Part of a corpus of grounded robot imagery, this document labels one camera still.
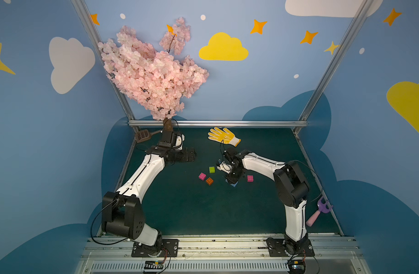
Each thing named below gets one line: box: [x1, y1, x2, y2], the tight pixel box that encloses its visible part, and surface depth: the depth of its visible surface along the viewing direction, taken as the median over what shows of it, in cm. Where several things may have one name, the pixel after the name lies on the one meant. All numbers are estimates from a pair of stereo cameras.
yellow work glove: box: [207, 126, 242, 147], surface depth 121 cm
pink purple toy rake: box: [305, 195, 334, 227], surface depth 86 cm
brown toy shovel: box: [135, 129, 162, 143], surface depth 117 cm
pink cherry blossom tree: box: [97, 17, 209, 132], surface depth 76 cm
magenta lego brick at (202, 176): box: [198, 172, 207, 181], surface depth 98 cm
